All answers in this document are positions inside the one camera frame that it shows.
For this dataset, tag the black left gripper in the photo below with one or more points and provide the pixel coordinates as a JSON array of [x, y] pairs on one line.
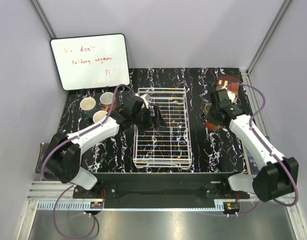
[[158, 121]]

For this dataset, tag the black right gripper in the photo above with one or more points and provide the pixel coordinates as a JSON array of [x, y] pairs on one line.
[[209, 117]]

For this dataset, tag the beige mug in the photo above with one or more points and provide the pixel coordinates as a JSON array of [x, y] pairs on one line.
[[208, 110]]

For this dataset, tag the orange red mug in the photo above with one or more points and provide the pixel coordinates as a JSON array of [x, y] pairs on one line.
[[213, 126]]

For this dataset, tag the pink mug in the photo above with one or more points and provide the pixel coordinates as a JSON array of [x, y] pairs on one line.
[[106, 99]]

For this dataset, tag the light blue faceted mug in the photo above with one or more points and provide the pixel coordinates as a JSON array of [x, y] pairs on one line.
[[99, 117]]

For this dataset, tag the grey blue faceted mug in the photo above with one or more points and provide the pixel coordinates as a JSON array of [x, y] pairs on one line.
[[89, 106]]

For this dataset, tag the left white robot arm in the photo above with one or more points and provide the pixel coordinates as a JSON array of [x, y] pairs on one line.
[[64, 153]]

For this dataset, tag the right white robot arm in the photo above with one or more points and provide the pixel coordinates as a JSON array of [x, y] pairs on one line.
[[277, 174]]

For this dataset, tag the orange cover book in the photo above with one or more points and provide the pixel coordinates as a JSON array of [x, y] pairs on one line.
[[228, 79]]

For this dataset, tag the blue cover book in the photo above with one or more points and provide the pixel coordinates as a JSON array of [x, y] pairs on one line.
[[252, 166]]

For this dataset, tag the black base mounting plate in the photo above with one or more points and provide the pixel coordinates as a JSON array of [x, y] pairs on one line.
[[161, 188]]

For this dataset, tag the white dry-erase board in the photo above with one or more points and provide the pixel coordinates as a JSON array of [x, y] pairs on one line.
[[90, 62]]

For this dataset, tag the dark Tale of Two Cities book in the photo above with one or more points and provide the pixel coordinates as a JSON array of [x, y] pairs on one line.
[[42, 152]]

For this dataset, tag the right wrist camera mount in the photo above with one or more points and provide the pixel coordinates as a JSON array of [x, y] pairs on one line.
[[232, 96]]

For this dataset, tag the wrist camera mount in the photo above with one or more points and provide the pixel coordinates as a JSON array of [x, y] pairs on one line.
[[232, 96], [145, 97]]

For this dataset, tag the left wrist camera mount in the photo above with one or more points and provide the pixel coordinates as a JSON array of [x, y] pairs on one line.
[[145, 97]]

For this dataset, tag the white wire dish rack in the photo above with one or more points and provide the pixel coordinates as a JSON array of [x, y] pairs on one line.
[[167, 146]]

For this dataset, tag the white slotted cable duct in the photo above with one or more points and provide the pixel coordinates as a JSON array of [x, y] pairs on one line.
[[90, 205]]

